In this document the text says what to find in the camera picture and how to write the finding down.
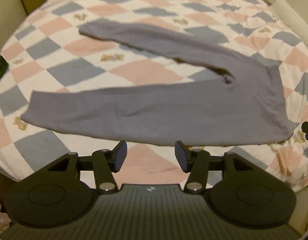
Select grey-purple long pants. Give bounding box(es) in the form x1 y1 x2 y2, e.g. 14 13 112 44
21 19 293 146

